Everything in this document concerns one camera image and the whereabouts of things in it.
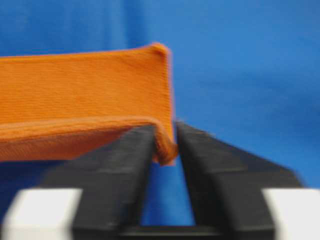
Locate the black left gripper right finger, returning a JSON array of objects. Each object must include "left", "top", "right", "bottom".
[{"left": 176, "top": 122, "right": 303, "bottom": 240}]

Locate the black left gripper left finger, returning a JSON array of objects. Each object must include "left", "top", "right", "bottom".
[{"left": 41, "top": 125, "right": 155, "bottom": 240}]

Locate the orange towel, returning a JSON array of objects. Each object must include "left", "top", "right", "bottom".
[{"left": 0, "top": 43, "right": 178, "bottom": 165}]

